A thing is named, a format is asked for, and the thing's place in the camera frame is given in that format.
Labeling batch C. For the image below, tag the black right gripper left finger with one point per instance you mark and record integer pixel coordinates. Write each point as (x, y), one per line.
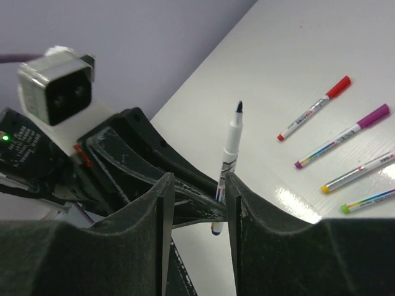
(124, 254)

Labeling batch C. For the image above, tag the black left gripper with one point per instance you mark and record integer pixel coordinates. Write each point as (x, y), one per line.
(112, 165)

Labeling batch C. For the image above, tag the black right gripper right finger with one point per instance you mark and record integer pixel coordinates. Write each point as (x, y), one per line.
(275, 253)

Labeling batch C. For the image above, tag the green whiteboard marker pen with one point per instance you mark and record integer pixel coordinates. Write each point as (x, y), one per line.
(348, 208)

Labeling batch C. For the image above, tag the magenta whiteboard marker pen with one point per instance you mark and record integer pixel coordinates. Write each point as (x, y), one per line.
(331, 144)

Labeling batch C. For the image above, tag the blue whiteboard marker pen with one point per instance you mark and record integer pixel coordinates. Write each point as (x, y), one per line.
(231, 151)

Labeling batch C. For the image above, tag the red whiteboard marker pen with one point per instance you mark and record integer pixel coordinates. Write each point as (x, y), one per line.
(300, 120)

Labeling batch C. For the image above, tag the yellow whiteboard marker pen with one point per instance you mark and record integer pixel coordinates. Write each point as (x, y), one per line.
(358, 172)

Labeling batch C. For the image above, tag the magenta pen cap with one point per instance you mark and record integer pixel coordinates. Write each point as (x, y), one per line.
(374, 116)

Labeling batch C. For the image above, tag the red pen cap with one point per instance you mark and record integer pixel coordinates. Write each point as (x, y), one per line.
(337, 89)

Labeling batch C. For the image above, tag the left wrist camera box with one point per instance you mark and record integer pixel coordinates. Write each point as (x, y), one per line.
(57, 85)

